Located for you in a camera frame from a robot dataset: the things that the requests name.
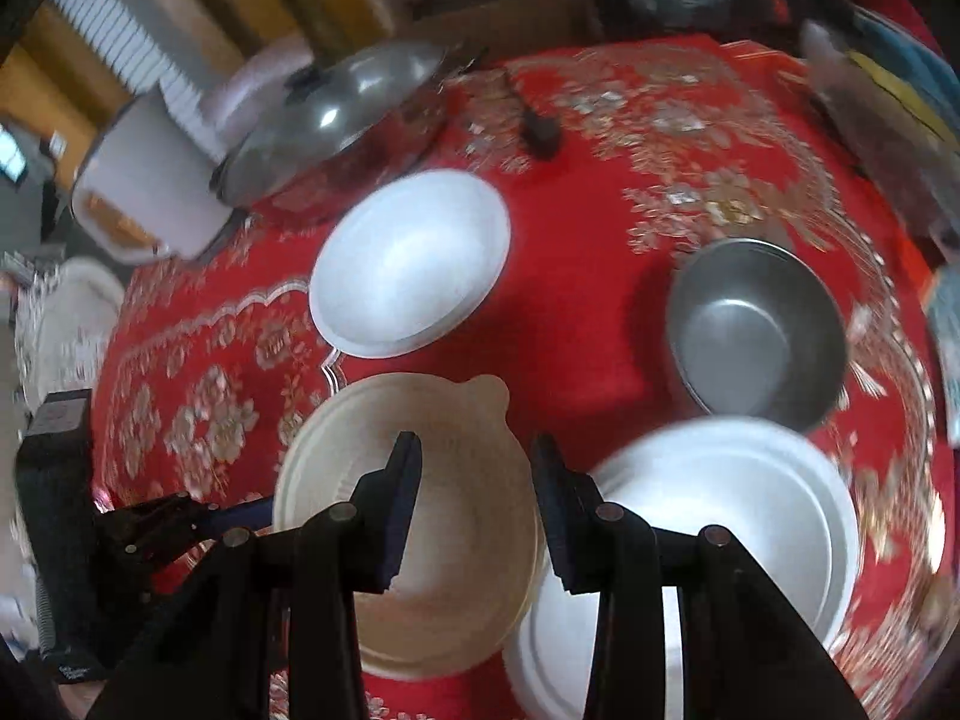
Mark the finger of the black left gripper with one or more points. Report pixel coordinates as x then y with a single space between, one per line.
252 515

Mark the stainless steel bowl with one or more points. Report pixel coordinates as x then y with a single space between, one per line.
751 330

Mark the white ornate chair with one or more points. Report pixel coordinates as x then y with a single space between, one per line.
65 317

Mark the clear plastic bag with items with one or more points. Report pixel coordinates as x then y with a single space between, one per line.
895 103

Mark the white round plate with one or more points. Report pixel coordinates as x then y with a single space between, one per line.
409 263

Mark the large white plate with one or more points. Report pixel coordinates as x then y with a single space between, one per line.
735 532

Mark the cream plastic bowl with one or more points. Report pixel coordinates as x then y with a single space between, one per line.
475 548

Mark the white electric kettle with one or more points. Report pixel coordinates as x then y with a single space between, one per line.
143 192

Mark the red floral tablecloth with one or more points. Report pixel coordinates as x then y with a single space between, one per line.
667 146

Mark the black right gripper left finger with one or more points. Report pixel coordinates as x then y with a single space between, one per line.
256 602

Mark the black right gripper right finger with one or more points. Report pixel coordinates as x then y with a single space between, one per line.
675 599

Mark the steel pan with lid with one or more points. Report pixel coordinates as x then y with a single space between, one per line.
336 134

